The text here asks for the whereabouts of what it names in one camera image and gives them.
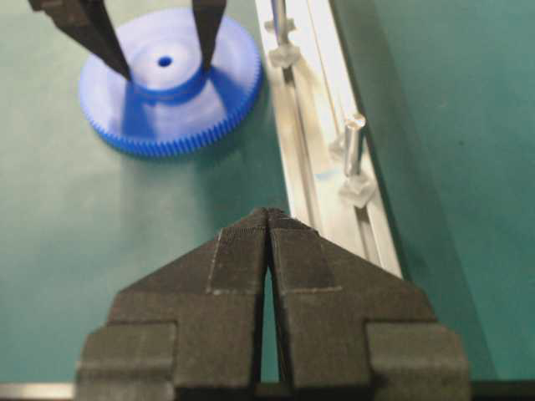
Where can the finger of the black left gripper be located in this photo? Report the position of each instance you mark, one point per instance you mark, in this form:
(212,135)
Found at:
(208,16)
(87,23)

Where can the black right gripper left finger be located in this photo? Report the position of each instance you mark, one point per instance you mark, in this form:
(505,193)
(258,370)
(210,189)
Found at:
(191,330)

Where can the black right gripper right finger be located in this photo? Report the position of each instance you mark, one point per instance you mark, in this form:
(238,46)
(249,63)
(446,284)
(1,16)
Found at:
(349,330)

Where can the large blue plastic gear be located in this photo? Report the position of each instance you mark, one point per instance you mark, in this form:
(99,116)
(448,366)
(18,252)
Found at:
(171,106)

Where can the steel shaft right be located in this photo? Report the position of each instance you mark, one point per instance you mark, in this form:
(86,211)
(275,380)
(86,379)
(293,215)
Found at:
(280,21)

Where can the steel shaft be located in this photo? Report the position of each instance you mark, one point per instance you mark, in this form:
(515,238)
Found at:
(280,21)
(353,144)

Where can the steel shaft left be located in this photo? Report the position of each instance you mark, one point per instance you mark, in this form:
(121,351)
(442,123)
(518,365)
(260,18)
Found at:
(353,144)

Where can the clear bracket right outer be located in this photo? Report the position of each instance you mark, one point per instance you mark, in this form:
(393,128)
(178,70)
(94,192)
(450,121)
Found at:
(270,25)

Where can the clear bracket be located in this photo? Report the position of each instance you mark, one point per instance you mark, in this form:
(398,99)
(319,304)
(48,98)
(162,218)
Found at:
(357,190)
(270,25)
(284,56)

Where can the clear bracket right inner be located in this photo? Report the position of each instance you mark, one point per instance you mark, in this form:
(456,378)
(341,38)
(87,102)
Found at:
(284,56)

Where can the silver aluminium extrusion rail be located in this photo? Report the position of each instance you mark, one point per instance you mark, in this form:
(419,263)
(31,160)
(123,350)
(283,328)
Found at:
(311,102)

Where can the clear bracket left outer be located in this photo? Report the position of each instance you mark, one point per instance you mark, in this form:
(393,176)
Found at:
(357,190)

